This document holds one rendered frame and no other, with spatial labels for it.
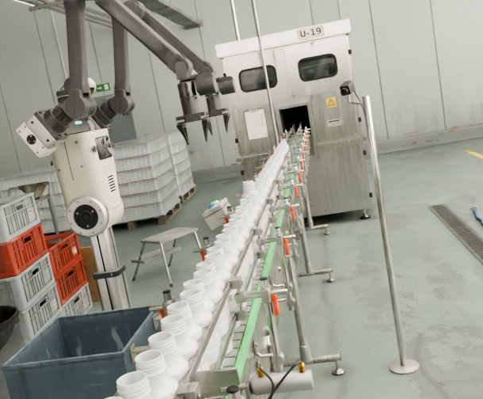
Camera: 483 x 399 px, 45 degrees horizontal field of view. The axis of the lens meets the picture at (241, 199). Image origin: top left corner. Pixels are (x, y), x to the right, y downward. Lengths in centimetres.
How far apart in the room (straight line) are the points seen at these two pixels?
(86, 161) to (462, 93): 1038
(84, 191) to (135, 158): 599
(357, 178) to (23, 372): 518
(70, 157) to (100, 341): 76
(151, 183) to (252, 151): 229
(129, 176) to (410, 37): 624
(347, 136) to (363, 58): 564
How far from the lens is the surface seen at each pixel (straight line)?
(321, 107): 628
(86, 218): 227
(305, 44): 629
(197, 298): 100
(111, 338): 178
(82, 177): 224
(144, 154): 819
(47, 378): 153
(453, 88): 1207
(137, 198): 831
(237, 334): 124
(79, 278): 502
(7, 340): 313
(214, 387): 90
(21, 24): 1329
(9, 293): 396
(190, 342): 91
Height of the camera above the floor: 146
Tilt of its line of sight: 9 degrees down
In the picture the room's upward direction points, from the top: 10 degrees counter-clockwise
